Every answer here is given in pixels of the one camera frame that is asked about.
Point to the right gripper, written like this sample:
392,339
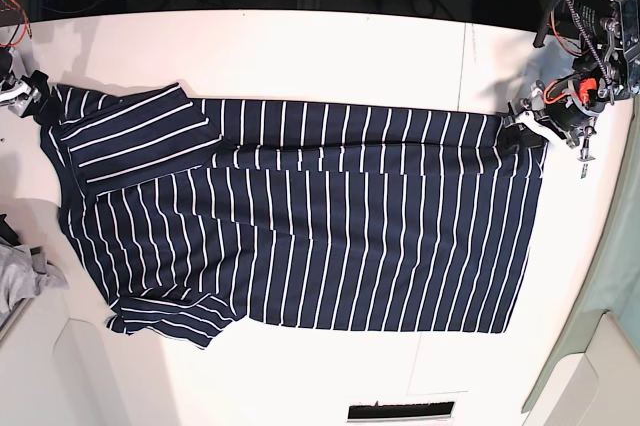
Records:
31,96

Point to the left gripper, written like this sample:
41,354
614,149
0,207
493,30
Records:
570,101

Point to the navy white striped t-shirt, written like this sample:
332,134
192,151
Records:
192,214

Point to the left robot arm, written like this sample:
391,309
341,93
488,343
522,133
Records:
602,37

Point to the grey cloth pile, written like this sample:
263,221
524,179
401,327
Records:
25,275

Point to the white slotted vent tray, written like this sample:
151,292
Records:
422,409

